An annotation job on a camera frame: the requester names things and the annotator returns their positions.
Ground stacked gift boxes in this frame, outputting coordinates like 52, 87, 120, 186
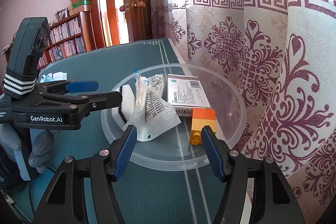
68, 0, 91, 16

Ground grey gloved left hand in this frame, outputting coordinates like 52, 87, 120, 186
1, 124, 60, 174

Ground orange and yellow toy block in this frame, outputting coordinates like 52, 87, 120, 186
189, 108, 217, 145

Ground green table mat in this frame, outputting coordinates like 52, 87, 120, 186
10, 37, 253, 224

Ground patterned white maroon curtain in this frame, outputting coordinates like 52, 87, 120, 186
150, 0, 335, 223

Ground white medicine box with barcode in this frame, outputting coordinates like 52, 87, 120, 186
166, 74, 211, 117

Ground teal Curel fabric pouch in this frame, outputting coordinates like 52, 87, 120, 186
40, 72, 67, 83

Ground white sponge with black stripe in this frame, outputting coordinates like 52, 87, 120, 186
111, 85, 135, 128

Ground wooden bookshelf with books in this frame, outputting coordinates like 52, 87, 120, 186
38, 11, 96, 69

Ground white printed plastic bag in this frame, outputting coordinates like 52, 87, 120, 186
127, 71, 181, 142

